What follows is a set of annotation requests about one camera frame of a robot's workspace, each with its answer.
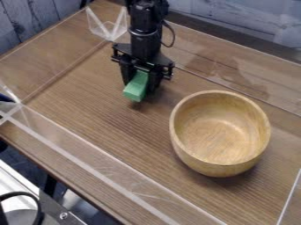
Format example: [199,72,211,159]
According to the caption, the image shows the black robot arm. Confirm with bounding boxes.
[111,0,175,94]

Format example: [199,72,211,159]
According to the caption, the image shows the brown wooden bowl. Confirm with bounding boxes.
[170,90,271,178]

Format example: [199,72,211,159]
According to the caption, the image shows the clear acrylic corner bracket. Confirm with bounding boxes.
[85,7,128,41]

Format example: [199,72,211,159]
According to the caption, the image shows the grey metal bracket with screw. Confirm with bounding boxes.
[39,191,87,225]

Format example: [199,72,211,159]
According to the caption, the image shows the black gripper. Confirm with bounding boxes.
[111,43,175,93]

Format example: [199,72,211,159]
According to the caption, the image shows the black cable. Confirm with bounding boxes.
[0,191,44,225]

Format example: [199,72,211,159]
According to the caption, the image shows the clear acrylic barrier wall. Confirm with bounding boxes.
[0,86,226,225]

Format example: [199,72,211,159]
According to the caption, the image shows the green rectangular block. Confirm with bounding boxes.
[122,70,148,102]

